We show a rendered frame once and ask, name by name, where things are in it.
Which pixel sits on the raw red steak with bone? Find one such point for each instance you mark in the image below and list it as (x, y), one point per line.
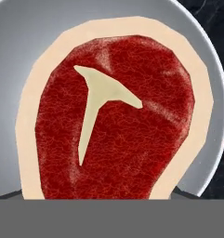
(125, 139)

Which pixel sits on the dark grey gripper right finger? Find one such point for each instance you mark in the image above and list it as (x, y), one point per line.
(181, 194)

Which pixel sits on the grey round plate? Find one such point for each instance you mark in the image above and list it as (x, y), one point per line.
(17, 46)

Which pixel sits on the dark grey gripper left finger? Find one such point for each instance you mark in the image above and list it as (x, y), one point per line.
(14, 195)

